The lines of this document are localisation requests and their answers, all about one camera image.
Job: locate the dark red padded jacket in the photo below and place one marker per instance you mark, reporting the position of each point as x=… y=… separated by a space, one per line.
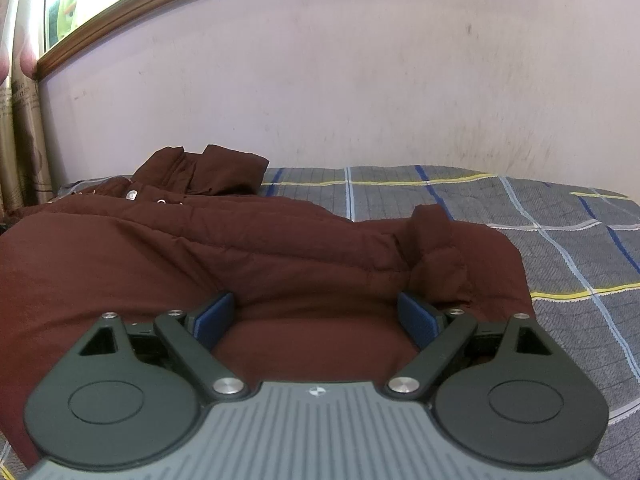
x=250 y=260

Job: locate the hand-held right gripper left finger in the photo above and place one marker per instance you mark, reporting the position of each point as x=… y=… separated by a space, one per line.
x=216 y=318

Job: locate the grey plaid bed sheet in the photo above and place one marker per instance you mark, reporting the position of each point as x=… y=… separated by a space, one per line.
x=575 y=260

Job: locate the green plush toy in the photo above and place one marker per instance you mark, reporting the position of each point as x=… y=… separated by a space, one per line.
x=67 y=10

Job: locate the beige patterned curtain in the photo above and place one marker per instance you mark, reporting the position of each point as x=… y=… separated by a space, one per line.
x=20 y=110

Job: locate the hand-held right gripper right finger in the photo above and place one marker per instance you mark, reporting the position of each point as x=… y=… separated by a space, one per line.
x=419 y=321

